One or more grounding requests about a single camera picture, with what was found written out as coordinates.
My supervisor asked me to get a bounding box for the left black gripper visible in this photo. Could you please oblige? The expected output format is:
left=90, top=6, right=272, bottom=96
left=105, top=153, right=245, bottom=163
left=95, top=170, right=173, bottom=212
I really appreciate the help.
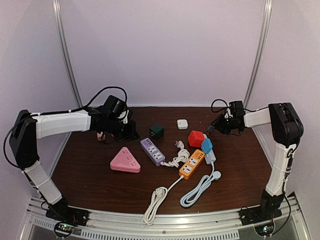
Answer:
left=105, top=117, right=140, bottom=144

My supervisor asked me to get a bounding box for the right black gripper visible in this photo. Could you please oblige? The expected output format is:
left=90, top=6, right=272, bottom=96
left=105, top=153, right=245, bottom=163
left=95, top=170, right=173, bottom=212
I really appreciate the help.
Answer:
left=211, top=113, right=236, bottom=135

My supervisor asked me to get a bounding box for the purple power strip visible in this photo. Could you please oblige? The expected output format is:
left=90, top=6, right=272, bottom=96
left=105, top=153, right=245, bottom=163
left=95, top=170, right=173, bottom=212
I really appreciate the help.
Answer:
left=140, top=138, right=166, bottom=167

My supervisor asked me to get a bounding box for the dark green cube adapter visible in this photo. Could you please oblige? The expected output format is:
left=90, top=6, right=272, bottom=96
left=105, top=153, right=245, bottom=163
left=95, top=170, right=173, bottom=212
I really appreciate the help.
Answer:
left=149, top=123, right=165, bottom=140

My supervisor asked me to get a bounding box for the blue square plug adapter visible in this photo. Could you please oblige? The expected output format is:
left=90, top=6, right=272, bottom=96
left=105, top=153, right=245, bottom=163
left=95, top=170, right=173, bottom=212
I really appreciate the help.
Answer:
left=201, top=138, right=213, bottom=154

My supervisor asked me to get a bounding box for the pink triangular socket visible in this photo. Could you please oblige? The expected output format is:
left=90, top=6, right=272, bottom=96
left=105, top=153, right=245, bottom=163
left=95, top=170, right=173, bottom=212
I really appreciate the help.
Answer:
left=110, top=147, right=141, bottom=174

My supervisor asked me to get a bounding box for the red cube socket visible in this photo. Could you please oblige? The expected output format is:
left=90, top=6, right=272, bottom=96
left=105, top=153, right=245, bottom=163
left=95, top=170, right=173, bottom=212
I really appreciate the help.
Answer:
left=187, top=130, right=205, bottom=148

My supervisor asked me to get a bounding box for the light blue power strip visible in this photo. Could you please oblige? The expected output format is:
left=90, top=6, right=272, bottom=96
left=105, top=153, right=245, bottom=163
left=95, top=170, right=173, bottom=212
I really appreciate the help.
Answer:
left=204, top=134, right=216, bottom=165

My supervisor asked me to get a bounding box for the beige pink plug adapter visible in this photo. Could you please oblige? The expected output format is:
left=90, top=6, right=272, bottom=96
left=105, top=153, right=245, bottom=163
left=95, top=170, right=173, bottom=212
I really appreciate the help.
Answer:
left=97, top=132, right=106, bottom=141

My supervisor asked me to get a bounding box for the white charger plug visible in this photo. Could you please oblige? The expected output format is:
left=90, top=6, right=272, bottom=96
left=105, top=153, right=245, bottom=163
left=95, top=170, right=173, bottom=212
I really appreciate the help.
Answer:
left=176, top=119, right=189, bottom=130

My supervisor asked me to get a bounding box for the black charger plug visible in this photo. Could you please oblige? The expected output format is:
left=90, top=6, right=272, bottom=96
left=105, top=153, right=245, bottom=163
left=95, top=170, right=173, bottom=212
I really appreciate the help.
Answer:
left=206, top=125, right=215, bottom=135

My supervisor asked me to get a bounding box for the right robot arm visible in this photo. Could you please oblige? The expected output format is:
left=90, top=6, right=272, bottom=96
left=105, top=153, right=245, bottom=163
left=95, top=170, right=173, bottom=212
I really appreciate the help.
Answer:
left=207, top=100, right=304, bottom=197

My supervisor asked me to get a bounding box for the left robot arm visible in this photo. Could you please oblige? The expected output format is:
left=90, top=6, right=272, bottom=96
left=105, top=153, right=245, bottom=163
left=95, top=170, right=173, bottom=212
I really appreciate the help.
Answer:
left=3, top=106, right=140, bottom=222

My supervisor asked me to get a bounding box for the orange power strip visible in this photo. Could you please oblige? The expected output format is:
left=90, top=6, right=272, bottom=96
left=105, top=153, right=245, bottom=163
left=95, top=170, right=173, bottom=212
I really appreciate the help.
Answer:
left=179, top=149, right=205, bottom=180

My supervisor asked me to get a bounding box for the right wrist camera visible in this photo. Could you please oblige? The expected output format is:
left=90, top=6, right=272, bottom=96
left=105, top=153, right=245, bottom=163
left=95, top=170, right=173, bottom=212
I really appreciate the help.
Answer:
left=224, top=100, right=246, bottom=119

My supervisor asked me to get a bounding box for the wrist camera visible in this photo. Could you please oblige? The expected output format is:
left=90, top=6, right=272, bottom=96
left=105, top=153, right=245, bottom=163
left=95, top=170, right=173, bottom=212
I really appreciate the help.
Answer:
left=224, top=100, right=246, bottom=119
left=102, top=95, right=132, bottom=124

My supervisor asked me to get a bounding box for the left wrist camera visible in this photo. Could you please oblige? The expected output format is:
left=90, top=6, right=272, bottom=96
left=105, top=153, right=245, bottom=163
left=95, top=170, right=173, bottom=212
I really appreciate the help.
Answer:
left=102, top=95, right=132, bottom=124

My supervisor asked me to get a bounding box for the purple strip white cable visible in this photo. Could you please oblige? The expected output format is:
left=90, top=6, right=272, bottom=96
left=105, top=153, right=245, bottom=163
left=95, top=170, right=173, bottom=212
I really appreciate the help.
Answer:
left=161, top=140, right=190, bottom=170

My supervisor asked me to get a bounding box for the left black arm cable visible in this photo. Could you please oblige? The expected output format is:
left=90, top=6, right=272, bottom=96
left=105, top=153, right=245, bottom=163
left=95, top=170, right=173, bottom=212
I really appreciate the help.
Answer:
left=2, top=86, right=128, bottom=171

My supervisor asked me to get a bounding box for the white coiled cable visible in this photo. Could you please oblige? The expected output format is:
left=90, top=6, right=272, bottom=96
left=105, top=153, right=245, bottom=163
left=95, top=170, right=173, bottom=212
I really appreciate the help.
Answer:
left=142, top=174, right=187, bottom=225

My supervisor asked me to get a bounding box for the light blue coiled cable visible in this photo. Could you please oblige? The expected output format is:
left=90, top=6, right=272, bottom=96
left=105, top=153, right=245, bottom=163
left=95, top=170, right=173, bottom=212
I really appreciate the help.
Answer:
left=179, top=162, right=222, bottom=208

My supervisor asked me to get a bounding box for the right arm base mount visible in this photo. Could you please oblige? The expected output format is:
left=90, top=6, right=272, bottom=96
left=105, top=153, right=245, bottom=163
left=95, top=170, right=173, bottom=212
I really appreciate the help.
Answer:
left=238, top=192, right=284, bottom=226

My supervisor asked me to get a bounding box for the aluminium front rail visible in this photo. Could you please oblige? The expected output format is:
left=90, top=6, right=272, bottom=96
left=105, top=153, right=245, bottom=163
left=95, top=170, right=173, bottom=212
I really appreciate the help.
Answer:
left=17, top=197, right=311, bottom=240

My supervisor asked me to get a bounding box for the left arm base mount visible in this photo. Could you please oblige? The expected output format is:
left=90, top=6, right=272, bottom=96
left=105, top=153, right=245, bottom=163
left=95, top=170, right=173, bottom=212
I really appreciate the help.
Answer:
left=42, top=195, right=89, bottom=227

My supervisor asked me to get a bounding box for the right aluminium post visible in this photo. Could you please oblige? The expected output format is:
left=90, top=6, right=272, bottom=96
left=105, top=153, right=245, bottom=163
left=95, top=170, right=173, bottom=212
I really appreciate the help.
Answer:
left=243, top=0, right=273, bottom=108

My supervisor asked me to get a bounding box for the aluminium post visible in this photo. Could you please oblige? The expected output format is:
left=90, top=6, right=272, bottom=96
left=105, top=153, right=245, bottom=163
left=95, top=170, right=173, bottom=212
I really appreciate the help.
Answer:
left=243, top=0, right=273, bottom=108
left=52, top=0, right=83, bottom=108

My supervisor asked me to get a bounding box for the left aluminium post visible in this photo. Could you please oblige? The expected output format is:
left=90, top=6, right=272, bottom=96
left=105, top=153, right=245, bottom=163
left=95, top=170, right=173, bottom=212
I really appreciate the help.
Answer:
left=52, top=0, right=83, bottom=108

